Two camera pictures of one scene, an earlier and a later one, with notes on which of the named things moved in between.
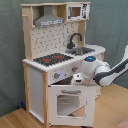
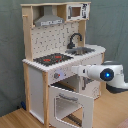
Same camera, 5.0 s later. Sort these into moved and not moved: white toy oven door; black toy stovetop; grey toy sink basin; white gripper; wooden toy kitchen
Moved: white toy oven door; white gripper
Not moved: wooden toy kitchen; grey toy sink basin; black toy stovetop
